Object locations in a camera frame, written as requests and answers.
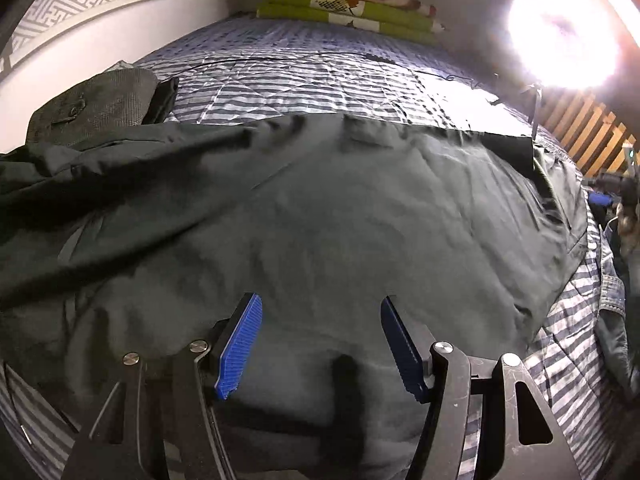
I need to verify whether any blue striped bed quilt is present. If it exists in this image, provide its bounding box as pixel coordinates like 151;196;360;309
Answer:
0;12;640;480

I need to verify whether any dark green garment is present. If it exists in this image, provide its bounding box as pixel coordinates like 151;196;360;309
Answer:
0;112;588;480

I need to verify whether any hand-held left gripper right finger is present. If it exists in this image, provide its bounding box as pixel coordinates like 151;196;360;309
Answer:
380;296;583;480

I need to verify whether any ring light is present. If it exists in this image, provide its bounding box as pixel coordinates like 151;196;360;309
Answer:
507;0;621;91

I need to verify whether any denim garment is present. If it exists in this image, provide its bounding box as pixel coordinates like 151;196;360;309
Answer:
592;210;640;401

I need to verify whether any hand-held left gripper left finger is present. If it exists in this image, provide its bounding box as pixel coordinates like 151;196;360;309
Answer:
62;292;264;480

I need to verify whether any folded grey garment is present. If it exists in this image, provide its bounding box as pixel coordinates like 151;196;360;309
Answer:
25;62;180;148

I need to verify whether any black tripod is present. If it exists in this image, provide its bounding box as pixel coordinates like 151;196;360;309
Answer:
520;82;546;136

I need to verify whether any folded green floral blanket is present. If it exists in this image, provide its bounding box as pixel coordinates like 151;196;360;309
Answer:
256;0;448;46

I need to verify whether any wooden slatted panel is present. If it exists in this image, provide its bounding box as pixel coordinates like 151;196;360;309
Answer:
540;92;633;176

